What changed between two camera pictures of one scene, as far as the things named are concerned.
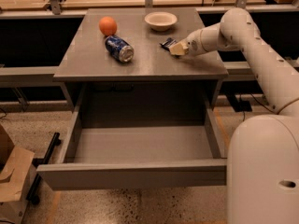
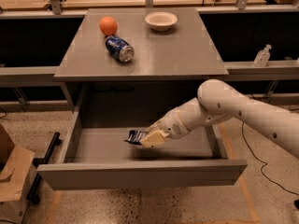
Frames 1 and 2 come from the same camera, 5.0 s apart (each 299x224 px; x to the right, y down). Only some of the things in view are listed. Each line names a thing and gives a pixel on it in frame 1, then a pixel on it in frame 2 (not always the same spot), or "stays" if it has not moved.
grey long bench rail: [45, 76] stays
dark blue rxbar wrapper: [166, 43] to [135, 136]
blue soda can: [119, 49] stays
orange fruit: [107, 26] stays
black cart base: [54, 141] stays
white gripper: [192, 43] to [168, 122]
